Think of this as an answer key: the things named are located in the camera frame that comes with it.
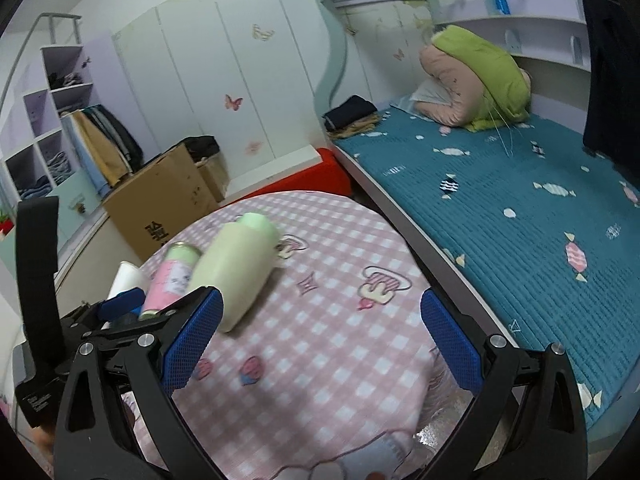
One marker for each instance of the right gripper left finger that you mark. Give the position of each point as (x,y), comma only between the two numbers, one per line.
(117,419)

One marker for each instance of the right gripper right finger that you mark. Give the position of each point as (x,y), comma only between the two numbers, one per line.
(525,420)

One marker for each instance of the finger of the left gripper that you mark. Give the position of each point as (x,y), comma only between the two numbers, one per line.
(129,302)

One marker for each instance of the cream plastic cup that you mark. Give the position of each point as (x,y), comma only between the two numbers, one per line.
(238,263)

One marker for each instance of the white paper cup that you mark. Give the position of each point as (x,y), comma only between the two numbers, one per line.
(127,277)

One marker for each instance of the green small cup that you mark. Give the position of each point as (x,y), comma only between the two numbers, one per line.
(262,225)

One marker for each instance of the pink green can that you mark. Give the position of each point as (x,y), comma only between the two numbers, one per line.
(171,279)

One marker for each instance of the teal drawer cabinet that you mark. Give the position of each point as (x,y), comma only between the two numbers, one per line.
(77,201)

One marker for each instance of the tall cardboard box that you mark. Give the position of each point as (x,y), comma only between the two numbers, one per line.
(159,201)

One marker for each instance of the red strawberry plush toy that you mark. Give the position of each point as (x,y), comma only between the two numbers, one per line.
(6,223)

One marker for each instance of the folded jeans in cubby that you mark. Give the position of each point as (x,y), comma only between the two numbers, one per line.
(42,187)

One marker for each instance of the hanging clothes row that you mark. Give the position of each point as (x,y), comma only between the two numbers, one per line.
(104,147)

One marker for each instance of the purple stair shelf unit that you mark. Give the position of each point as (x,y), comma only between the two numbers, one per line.
(56,79)

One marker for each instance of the black clothes on box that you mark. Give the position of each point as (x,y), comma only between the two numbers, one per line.
(201,147)

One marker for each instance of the pink checkered tablecloth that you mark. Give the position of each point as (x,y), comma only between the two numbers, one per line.
(332,374)

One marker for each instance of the teal patterned mattress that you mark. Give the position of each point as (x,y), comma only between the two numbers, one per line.
(547,234)

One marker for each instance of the white board on box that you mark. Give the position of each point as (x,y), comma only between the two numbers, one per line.
(270,172)

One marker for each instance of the red storage box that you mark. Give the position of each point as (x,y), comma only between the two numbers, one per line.
(328,176)

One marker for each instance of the white wardrobe doors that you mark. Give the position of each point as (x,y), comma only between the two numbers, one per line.
(231,69)

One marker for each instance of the folded dark clothes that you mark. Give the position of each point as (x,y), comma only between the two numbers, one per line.
(355,115)

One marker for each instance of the white pillow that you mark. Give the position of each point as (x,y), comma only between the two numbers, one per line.
(431,92)

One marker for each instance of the green pink rolled quilt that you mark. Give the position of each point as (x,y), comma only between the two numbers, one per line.
(486,88)

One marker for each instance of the blue box on shelf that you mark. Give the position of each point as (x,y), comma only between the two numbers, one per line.
(499,7)

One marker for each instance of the hanging dark garment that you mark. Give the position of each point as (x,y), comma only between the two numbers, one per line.
(612,126)

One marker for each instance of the purple bed wall shelf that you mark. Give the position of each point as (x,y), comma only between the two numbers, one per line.
(552,31)

